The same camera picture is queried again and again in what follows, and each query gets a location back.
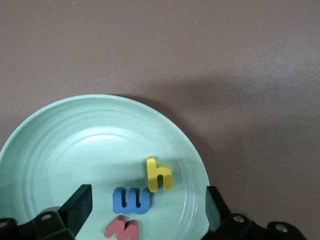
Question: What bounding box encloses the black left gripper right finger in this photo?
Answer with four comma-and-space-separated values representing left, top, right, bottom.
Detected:
204, 186, 305, 240

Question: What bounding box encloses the pink foam lowercase w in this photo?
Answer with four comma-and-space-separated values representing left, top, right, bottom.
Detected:
103, 215, 140, 240

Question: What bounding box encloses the yellow foam lowercase h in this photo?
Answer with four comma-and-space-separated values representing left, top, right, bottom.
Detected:
145, 155, 174, 193

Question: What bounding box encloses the green plate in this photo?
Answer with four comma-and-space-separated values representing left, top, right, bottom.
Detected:
0, 94, 210, 240

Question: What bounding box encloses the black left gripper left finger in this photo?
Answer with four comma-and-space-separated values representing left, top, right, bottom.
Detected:
0, 184, 93, 240

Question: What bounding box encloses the blue foam lowercase m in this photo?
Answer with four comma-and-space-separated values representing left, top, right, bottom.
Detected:
112, 186, 152, 215

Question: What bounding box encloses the brown table cover sheet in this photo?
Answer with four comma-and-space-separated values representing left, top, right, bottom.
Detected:
0, 0, 320, 240

